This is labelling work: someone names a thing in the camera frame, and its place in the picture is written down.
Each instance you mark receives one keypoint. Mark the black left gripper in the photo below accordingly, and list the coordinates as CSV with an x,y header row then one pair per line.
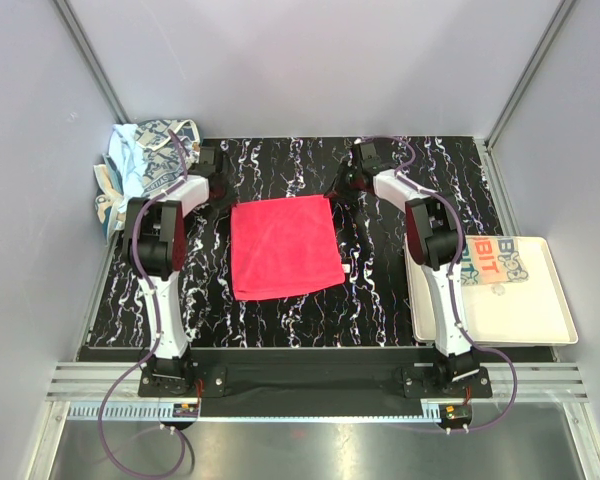
x,y
229,197

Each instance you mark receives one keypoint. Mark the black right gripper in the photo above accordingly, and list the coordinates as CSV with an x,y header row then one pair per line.
x,y
336,187

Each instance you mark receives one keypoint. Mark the red pink towel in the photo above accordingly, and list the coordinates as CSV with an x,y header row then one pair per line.
x,y
283,248

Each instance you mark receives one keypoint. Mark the cream rabbit print towel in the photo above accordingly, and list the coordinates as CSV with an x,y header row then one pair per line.
x,y
492,259

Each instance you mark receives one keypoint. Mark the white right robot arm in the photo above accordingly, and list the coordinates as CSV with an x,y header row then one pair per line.
x,y
435,242

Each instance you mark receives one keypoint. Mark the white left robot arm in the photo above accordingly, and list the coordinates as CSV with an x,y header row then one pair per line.
x,y
155,246

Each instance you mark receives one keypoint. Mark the navy cream patterned towel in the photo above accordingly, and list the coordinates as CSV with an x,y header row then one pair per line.
x,y
168,147

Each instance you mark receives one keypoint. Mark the white light blue towel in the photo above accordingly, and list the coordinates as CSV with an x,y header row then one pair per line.
x,y
125,161

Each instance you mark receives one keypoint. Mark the teal patterned towel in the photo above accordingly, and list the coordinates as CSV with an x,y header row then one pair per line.
x,y
111,200

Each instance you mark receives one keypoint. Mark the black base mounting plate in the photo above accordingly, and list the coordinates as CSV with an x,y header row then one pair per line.
x,y
411,372

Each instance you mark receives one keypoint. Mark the white plastic tray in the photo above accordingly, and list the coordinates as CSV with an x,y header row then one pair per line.
x,y
534,312

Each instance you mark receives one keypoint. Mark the aluminium rail frame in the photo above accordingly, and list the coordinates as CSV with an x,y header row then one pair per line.
x,y
537,425

